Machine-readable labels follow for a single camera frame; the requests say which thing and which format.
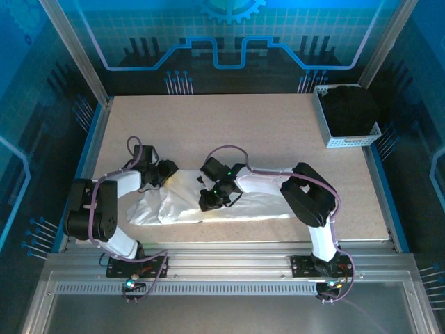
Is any slotted grey cable duct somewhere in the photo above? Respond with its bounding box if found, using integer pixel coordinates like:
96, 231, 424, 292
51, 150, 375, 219
55, 282, 319, 297

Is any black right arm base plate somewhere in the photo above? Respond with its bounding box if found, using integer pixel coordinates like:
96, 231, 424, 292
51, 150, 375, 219
289, 253, 355, 279

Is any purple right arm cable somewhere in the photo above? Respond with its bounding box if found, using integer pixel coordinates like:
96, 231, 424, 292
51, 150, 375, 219
205, 145, 356, 304

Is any aluminium frame post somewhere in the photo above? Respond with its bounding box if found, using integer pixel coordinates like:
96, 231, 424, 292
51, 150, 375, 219
350, 0, 420, 102
38, 0, 113, 105

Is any black garment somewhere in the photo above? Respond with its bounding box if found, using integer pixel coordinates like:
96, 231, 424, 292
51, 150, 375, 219
318, 86, 380, 137

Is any light blue perforated basket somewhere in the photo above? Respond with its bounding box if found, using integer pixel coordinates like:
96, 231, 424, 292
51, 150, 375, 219
311, 84, 382, 150

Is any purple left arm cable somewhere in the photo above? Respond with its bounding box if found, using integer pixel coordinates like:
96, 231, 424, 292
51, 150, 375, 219
88, 136, 170, 304

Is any grey metal front panel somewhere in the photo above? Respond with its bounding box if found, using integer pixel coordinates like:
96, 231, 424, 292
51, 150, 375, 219
20, 271, 441, 334

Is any aluminium mounting rail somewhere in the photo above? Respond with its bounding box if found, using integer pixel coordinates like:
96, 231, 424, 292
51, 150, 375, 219
44, 241, 416, 279

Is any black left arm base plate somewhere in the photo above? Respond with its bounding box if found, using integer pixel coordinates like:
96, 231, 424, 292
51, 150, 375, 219
106, 255, 170, 279

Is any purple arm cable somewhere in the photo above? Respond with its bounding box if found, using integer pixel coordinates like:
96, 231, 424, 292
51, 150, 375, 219
205, 145, 356, 304
88, 136, 170, 304

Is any white t-shirt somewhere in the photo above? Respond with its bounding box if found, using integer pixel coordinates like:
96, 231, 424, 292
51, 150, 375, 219
125, 168, 295, 227

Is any small circuit board with LEDs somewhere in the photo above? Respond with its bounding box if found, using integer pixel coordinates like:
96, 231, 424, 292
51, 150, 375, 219
315, 278, 343, 304
120, 276, 147, 304

